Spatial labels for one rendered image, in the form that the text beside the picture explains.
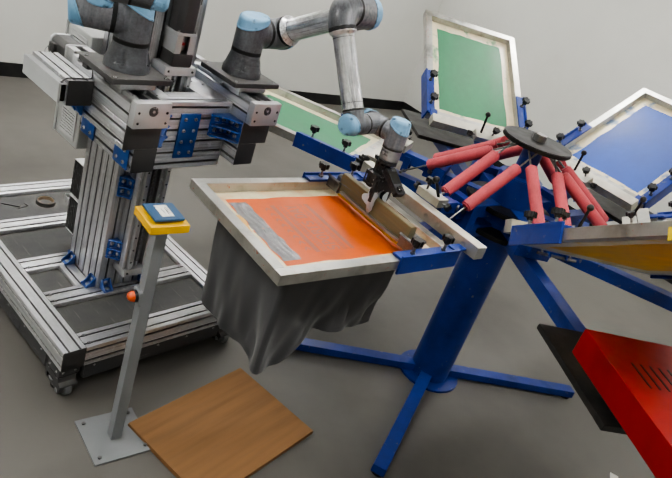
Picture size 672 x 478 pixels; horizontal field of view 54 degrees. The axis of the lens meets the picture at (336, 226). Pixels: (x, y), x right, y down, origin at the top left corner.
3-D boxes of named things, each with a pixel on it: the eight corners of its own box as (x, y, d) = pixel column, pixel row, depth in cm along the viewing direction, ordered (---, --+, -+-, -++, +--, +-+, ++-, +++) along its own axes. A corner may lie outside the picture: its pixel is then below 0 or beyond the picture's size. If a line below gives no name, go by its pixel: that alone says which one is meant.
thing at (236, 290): (253, 378, 216) (289, 271, 198) (193, 297, 245) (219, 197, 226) (261, 376, 218) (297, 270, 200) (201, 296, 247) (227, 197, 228)
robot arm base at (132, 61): (94, 57, 218) (98, 28, 214) (134, 59, 229) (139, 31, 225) (117, 74, 210) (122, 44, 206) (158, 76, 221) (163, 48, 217)
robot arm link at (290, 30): (249, 20, 256) (361, -12, 222) (275, 22, 268) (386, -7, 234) (253, 51, 258) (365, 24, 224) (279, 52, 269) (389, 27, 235)
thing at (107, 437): (94, 467, 230) (143, 235, 189) (74, 422, 244) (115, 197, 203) (153, 449, 244) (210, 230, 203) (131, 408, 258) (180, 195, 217)
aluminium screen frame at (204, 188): (277, 286, 188) (280, 275, 187) (189, 188, 225) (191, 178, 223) (454, 262, 239) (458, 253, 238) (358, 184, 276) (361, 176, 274)
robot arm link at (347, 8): (340, -16, 214) (360, 134, 219) (360, -12, 223) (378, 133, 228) (314, -7, 221) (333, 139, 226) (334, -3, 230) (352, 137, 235)
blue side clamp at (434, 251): (396, 275, 219) (403, 257, 216) (387, 266, 222) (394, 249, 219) (454, 266, 239) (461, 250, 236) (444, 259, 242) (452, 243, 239)
